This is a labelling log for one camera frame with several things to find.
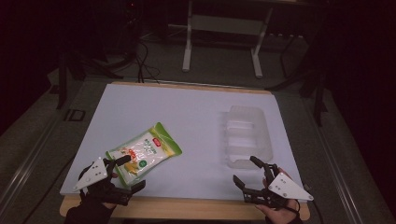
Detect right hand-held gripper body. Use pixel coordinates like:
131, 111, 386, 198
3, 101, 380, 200
243, 163, 315, 209

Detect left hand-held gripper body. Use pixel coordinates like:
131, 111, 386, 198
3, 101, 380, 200
73, 157, 132, 206

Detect green and white snack packet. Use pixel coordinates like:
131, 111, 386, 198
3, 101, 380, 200
105, 121, 183, 188

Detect clear plastic tray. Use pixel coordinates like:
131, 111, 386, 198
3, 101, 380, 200
221, 105, 275, 171

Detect person's right hand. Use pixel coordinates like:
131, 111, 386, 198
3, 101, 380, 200
255, 167, 303, 224

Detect person's left hand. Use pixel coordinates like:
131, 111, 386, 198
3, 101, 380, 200
79, 172, 120, 211

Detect white table sheet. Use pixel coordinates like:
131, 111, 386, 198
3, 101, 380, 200
59, 83, 304, 202

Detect black metal stand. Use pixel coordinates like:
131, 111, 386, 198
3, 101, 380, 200
55, 46, 125, 110
265, 31, 330, 127

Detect grey metal floor rail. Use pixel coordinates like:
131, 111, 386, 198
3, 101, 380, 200
0, 115, 62, 216
306, 102, 367, 224

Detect black floor cables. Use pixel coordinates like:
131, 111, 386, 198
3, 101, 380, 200
134, 38, 162, 84

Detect white metal table frame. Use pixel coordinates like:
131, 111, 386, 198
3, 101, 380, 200
181, 0, 276, 79

